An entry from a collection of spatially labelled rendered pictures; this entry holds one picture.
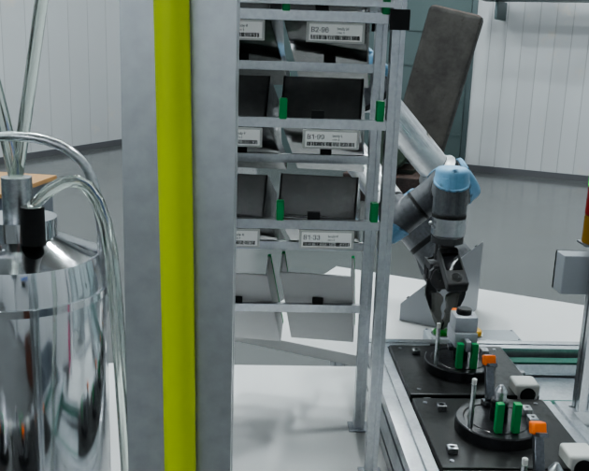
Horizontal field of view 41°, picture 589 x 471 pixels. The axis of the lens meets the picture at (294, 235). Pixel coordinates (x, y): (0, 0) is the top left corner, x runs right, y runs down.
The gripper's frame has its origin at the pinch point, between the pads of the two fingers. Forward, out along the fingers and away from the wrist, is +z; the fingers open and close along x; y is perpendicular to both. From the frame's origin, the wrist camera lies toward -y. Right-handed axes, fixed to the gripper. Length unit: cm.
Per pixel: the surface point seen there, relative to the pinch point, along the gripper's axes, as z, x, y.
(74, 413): -31, 57, -106
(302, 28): -62, 36, -34
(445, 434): 1.2, 10.5, -48.5
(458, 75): -34, -173, 686
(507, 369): 1.1, -8.1, -21.8
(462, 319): -10.0, 2.5, -24.1
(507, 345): 2.1, -13.0, -6.3
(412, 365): 1.2, 10.6, -20.6
